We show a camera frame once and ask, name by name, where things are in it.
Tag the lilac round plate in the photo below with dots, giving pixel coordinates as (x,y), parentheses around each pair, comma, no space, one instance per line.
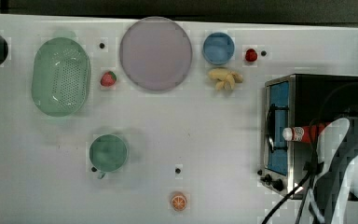
(156,54)

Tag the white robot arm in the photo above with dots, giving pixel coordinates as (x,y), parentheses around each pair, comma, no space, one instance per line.
(337,150)

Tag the black oven door handle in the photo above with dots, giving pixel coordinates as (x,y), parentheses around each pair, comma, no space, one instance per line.
(270,125)

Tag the strawberry near basket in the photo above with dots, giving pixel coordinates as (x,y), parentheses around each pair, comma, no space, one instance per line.
(108,79)

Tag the black and steel toaster oven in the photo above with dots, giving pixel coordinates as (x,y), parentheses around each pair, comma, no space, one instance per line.
(312,99)

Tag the orange slice toy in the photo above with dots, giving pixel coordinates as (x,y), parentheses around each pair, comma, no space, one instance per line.
(179,201)

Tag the blue bowl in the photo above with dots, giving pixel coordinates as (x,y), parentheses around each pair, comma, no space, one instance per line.
(218,48)

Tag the green perforated basket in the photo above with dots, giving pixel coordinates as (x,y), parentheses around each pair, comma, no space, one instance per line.
(61,77)

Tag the strawberry near blue bowl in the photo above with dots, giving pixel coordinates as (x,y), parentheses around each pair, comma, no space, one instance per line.
(250,55)

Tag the yellow banana bunch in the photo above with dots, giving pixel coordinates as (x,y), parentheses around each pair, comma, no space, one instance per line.
(225,78)

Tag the green mug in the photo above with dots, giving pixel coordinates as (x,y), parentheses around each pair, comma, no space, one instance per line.
(107,154)

